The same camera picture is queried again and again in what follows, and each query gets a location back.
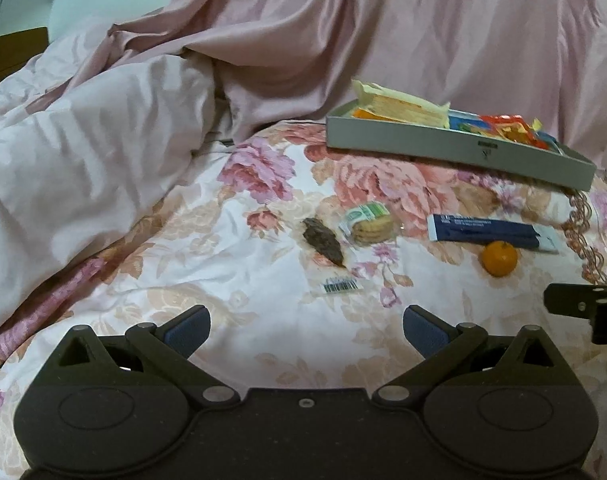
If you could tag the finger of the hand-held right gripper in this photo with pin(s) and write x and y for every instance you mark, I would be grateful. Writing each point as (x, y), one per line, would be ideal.
(578, 300)

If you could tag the light pink duvet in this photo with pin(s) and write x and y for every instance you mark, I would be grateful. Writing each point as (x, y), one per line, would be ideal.
(78, 170)

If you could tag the orange snack packet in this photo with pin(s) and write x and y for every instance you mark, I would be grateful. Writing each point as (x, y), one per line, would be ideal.
(366, 112)

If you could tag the pale yellow cracker packet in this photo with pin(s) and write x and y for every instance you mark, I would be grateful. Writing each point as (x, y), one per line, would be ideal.
(403, 105)

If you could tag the clear packet of brown snack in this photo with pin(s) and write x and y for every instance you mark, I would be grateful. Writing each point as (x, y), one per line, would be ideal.
(326, 242)

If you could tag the floral blanket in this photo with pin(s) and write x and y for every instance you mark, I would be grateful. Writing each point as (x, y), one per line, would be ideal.
(263, 280)

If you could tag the wooden headboard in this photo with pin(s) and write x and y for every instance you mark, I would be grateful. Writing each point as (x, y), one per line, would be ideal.
(10, 57)

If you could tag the green biscuit packet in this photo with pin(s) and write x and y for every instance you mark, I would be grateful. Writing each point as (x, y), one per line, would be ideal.
(367, 222)

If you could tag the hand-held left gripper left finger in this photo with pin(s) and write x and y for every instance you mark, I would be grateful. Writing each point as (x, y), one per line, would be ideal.
(188, 332)

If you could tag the orange mandarin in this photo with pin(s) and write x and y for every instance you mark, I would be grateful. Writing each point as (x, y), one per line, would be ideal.
(498, 258)

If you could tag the blue snack packet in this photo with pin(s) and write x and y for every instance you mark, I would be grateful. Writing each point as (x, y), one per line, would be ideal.
(464, 124)

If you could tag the pink satin cloth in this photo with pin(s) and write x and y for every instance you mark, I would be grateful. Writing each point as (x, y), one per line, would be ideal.
(383, 30)

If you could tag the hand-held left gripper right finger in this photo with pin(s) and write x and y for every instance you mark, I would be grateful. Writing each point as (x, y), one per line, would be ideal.
(423, 332)

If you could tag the red snack packet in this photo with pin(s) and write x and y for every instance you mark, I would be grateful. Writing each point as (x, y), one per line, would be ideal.
(508, 127)

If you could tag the grey tray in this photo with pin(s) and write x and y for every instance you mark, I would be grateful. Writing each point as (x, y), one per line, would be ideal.
(433, 142)

